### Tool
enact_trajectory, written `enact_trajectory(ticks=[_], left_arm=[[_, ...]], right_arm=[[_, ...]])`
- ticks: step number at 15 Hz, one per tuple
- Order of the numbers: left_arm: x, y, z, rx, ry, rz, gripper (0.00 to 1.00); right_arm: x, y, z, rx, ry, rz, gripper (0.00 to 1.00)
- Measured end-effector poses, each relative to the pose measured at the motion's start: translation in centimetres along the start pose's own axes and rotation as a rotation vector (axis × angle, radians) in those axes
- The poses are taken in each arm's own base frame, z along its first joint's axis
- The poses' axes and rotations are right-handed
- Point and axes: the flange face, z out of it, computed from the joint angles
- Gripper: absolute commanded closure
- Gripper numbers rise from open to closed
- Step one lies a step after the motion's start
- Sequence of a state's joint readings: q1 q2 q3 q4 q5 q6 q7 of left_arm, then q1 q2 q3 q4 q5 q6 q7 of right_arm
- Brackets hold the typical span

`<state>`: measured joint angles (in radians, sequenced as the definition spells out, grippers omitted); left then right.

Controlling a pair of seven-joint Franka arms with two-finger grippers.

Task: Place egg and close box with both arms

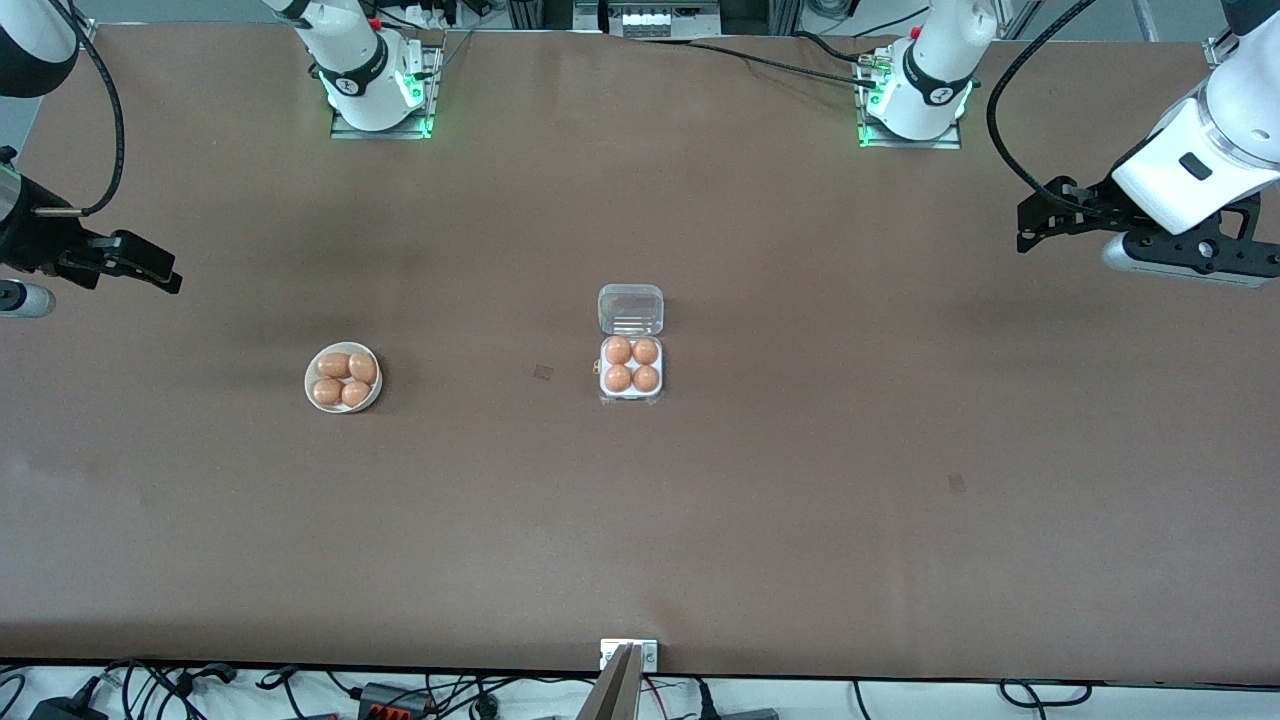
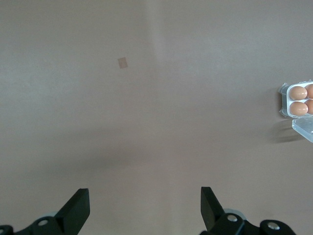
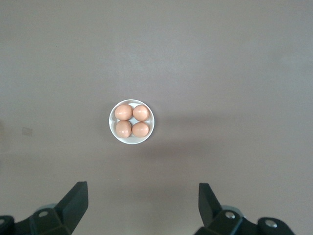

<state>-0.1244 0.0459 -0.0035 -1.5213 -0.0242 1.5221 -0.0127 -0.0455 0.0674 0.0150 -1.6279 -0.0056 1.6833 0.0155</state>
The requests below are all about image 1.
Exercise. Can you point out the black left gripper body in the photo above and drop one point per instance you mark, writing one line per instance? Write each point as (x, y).
(1094, 207)

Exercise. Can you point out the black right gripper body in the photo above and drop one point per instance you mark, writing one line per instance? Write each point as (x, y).
(32, 242)

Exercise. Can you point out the clear plastic egg box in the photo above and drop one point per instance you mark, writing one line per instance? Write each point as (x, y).
(630, 310)

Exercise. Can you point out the brown egg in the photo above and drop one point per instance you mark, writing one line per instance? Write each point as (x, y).
(618, 351)
(363, 367)
(334, 365)
(646, 378)
(356, 394)
(618, 378)
(646, 350)
(327, 392)

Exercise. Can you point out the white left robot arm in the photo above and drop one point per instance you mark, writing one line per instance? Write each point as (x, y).
(935, 60)

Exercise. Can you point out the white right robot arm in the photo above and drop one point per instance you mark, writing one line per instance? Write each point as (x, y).
(350, 50)

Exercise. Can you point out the black box orange connectors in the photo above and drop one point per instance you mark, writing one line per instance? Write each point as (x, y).
(395, 700)

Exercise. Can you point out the white round bowl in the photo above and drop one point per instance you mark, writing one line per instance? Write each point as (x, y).
(311, 371)

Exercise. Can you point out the white electrical terminal block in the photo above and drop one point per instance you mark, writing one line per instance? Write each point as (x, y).
(650, 20)

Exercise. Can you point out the black power adapter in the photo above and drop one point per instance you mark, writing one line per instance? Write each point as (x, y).
(60, 710)

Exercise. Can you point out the grey power adapter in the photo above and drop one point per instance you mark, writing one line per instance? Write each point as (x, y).
(748, 714)

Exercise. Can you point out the grey metal pole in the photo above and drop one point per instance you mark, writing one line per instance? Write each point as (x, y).
(612, 695)

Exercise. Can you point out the aluminium frame profile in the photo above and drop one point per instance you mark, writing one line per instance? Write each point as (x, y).
(540, 12)
(785, 15)

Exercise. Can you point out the metal table edge bracket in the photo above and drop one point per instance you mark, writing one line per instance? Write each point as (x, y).
(648, 655)

